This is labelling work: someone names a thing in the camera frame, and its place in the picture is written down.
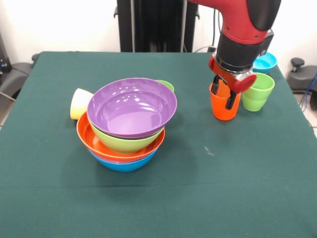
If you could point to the large green bowl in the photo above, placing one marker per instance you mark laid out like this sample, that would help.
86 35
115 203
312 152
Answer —
123 145

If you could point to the light blue small bowl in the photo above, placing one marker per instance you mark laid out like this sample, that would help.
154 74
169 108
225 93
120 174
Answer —
267 63

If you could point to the ribbed yellow cup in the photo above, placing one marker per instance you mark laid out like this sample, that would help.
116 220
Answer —
78 104

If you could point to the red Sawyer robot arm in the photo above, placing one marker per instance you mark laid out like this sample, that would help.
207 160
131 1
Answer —
240 24

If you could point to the plain green cup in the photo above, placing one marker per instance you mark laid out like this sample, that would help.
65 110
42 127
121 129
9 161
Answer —
169 84

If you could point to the ribbed green cup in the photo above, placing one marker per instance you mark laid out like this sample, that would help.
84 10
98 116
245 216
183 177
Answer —
257 101

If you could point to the grey chair base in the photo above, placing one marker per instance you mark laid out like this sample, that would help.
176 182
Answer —
15 74

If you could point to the large blue bowl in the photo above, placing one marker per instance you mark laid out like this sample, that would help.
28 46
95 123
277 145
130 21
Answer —
123 167

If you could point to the dark green table cloth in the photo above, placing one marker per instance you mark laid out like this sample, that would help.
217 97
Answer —
198 186

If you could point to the purple bowl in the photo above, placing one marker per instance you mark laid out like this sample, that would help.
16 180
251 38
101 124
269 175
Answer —
131 111

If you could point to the plain orange cup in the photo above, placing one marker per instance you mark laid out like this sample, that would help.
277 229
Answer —
220 111

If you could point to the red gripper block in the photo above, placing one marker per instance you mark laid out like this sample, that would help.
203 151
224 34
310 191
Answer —
244 85

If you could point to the wide orange bowl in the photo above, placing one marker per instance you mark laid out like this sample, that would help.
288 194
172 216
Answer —
84 136

